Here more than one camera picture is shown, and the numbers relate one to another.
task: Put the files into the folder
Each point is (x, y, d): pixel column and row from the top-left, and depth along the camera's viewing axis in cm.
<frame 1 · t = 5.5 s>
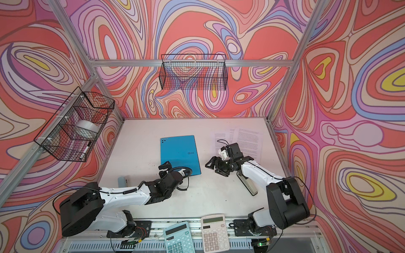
left hand: (171, 167, 86), fingers open
right hand: (210, 171, 85), fingers open
blue folder with black inside: (181, 151, 104), on the table
printed white paper sheet: (250, 142, 110), on the table
printed paper sheet: (232, 138, 110), on the table
printed paper sheet 2: (220, 140, 75), point 28 cm above the table

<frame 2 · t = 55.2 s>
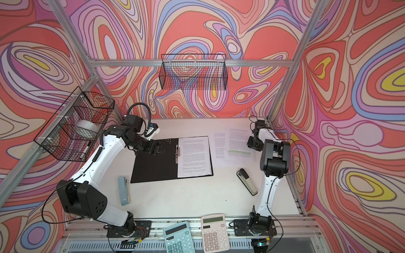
left hand: (159, 148, 80), fingers open
right hand: (254, 149, 103), fingers open
blue folder with black inside: (148, 167, 94), point 2 cm above the table
the other named things where they were.

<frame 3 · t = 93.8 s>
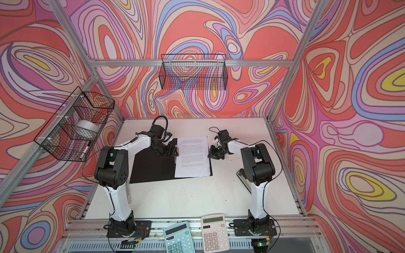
left hand: (174, 153, 96), fingers open
right hand: (210, 158, 99), fingers closed
printed paper sheet 2: (193, 161, 98), on the table
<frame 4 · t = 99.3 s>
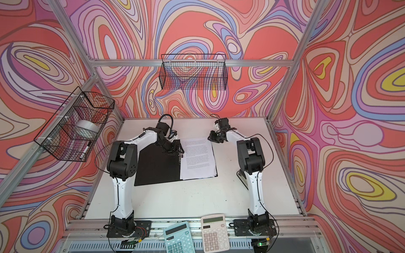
left hand: (180, 151, 98), fingers open
right hand: (210, 140, 107), fingers closed
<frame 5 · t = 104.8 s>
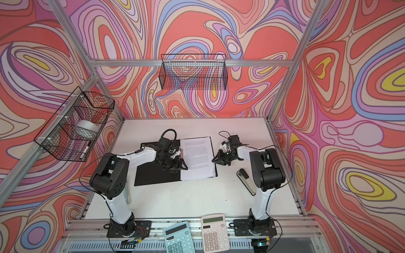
left hand: (184, 168, 90), fingers open
right hand: (214, 163, 95), fingers closed
